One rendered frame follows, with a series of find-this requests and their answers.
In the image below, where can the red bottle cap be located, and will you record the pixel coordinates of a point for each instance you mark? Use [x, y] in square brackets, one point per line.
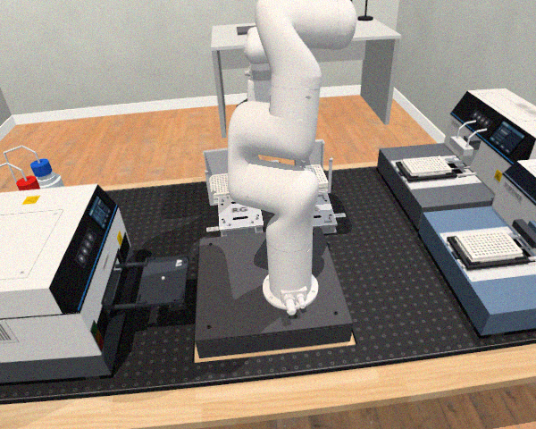
[31, 183]

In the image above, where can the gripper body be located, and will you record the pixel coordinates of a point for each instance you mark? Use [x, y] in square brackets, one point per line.
[259, 90]

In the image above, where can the blue bottle cap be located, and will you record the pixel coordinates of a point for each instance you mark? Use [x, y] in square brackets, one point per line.
[42, 168]

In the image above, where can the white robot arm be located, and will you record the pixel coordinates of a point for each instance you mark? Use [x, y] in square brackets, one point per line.
[285, 128]

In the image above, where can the white plastic bottle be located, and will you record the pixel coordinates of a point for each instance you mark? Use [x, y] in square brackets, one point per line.
[56, 184]

